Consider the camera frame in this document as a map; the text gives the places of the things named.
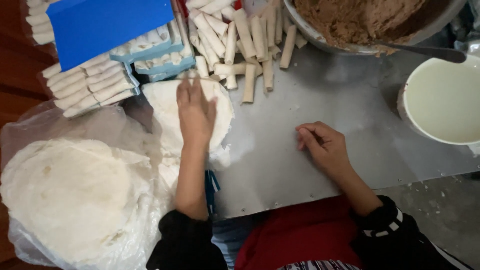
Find black white-striped right sleeve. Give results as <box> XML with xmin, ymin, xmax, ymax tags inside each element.
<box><xmin>349</xmin><ymin>195</ymin><xmax>475</xmax><ymax>270</ymax></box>

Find large metal bowl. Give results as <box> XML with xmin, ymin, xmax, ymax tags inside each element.
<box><xmin>283</xmin><ymin>0</ymin><xmax>468</xmax><ymax>56</ymax></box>

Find person's left hand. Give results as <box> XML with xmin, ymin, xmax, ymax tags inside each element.
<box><xmin>175</xmin><ymin>73</ymin><xmax>219</xmax><ymax>149</ymax></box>

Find person's right hand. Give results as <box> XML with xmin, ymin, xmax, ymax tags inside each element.
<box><xmin>295</xmin><ymin>121</ymin><xmax>351</xmax><ymax>177</ymax></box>

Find wrapped pack of spring rolls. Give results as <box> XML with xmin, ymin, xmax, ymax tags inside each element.
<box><xmin>79</xmin><ymin>52</ymin><xmax>142</xmax><ymax>107</ymax></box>
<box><xmin>25</xmin><ymin>0</ymin><xmax>58</xmax><ymax>46</ymax></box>
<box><xmin>41</xmin><ymin>62</ymin><xmax>103</xmax><ymax>119</ymax></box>

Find pale liquid paste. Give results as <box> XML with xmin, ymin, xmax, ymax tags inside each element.
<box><xmin>406</xmin><ymin>58</ymin><xmax>480</xmax><ymax>142</ymax></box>

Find blue tray of spring rolls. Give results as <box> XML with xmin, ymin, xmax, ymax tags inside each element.
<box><xmin>134</xmin><ymin>42</ymin><xmax>196</xmax><ymax>76</ymax></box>
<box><xmin>109</xmin><ymin>23</ymin><xmax>184</xmax><ymax>64</ymax></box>
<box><xmin>149</xmin><ymin>64</ymin><xmax>196</xmax><ymax>83</ymax></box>

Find metal spoon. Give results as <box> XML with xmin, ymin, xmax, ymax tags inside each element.
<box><xmin>374</xmin><ymin>39</ymin><xmax>468</xmax><ymax>64</ymax></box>

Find blue striped strap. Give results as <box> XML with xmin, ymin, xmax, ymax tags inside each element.
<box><xmin>204</xmin><ymin>170</ymin><xmax>222</xmax><ymax>217</ymax></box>

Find white bowl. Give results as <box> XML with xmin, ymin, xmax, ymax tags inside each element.
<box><xmin>397</xmin><ymin>55</ymin><xmax>480</xmax><ymax>147</ymax></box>

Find black left sleeve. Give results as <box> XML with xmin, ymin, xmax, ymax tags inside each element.
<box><xmin>145</xmin><ymin>209</ymin><xmax>229</xmax><ymax>270</ymax></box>

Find brown meat filling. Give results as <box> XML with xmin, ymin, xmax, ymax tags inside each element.
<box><xmin>293</xmin><ymin>0</ymin><xmax>452</xmax><ymax>49</ymax></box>

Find large stack of round wrappers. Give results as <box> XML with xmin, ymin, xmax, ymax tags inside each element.
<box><xmin>0</xmin><ymin>139</ymin><xmax>152</xmax><ymax>264</ymax></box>

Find pile of loose spring rolls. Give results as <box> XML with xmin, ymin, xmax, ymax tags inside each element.
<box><xmin>185</xmin><ymin>0</ymin><xmax>309</xmax><ymax>104</ymax></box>

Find small stack of round wrappers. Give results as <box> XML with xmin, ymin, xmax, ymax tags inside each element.
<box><xmin>142</xmin><ymin>77</ymin><xmax>235</xmax><ymax>171</ymax></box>

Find crumpled shiny plastic wrap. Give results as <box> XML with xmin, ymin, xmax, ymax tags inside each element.
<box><xmin>450</xmin><ymin>0</ymin><xmax>480</xmax><ymax>58</ymax></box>

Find blue jeans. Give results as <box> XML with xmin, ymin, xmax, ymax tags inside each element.
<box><xmin>211</xmin><ymin>215</ymin><xmax>265</xmax><ymax>265</ymax></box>

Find clear plastic bag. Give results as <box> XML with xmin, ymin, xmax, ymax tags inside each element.
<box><xmin>0</xmin><ymin>99</ymin><xmax>181</xmax><ymax>270</ymax></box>

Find blue cardboard box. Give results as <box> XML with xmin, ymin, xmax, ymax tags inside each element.
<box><xmin>46</xmin><ymin>0</ymin><xmax>175</xmax><ymax>72</ymax></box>

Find red apron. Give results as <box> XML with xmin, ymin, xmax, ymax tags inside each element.
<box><xmin>234</xmin><ymin>195</ymin><xmax>364</xmax><ymax>270</ymax></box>

